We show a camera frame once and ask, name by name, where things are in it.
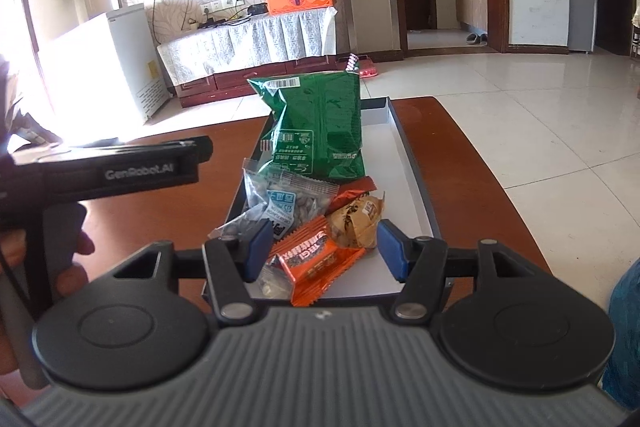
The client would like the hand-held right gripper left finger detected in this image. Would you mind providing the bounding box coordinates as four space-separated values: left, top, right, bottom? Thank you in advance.
112 219 275 325

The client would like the person's left hand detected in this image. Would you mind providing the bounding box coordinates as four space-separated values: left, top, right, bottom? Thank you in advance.
52 202 96 302

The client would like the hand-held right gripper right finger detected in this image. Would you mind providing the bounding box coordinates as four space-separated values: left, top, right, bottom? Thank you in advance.
376 219 538 325

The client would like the green snack bag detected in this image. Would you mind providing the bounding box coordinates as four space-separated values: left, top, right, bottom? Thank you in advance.
247 54 366 182

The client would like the grey snack tray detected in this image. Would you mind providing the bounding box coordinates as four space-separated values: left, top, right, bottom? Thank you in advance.
200 96 443 308

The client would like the red plastic dustpan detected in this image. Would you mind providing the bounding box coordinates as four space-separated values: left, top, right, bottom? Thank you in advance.
340 54 379 79

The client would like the white chest freezer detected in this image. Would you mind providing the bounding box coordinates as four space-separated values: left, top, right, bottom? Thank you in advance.
45 3 170 128

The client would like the orange snack packet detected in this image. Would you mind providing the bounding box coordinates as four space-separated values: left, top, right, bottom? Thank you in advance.
265 214 367 308

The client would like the TV cabinet with cloth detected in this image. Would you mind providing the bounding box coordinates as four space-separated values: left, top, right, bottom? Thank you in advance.
156 6 338 88

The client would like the gold snack packet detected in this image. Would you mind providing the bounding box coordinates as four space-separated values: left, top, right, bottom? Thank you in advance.
325 191 387 250

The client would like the red foil stick packet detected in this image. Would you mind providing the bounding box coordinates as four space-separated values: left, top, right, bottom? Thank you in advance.
327 176 377 212

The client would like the blue patterned clothing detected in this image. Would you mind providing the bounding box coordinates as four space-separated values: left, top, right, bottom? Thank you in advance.
602 257 640 398

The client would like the clear sunflower seed packet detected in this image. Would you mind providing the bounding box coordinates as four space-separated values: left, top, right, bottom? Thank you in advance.
207 157 338 300

